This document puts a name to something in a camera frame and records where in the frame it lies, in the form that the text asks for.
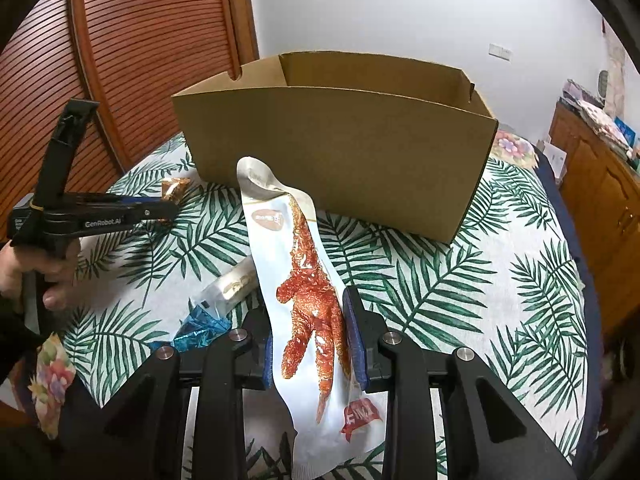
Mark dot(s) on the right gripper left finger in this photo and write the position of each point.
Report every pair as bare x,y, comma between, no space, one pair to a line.
144,424

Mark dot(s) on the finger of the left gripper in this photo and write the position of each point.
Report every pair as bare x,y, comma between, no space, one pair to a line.
135,214
143,201

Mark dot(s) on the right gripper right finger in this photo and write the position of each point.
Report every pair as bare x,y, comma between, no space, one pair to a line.
488,432

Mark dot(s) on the small brown snack packet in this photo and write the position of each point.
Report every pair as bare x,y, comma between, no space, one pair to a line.
172,189

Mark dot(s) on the white chicken feet snack bag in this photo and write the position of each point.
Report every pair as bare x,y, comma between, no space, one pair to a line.
333,418

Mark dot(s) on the person's left hand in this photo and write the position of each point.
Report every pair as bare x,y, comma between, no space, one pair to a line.
58,272

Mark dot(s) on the blue foil candy wrapper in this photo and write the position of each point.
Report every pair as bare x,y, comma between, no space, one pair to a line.
198,330

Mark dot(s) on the wooden louvered wardrobe door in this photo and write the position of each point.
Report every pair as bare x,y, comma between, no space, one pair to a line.
129,56

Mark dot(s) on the wooden desk cabinet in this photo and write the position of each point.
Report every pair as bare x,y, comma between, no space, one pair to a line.
602,196

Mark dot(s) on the brown cardboard box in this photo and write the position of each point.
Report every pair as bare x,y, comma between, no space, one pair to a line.
394,141

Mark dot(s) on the floral quilt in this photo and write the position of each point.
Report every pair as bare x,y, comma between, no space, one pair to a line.
515,150

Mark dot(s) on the folded floral cloth pile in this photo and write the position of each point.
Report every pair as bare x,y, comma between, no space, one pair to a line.
595,117

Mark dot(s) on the small white desk fan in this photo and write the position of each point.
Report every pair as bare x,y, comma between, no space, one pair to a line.
602,84

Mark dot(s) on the white floral curtain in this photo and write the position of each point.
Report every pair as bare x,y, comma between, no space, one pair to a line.
615,86

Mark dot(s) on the white wall switch plate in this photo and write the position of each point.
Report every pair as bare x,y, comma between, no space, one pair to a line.
501,52

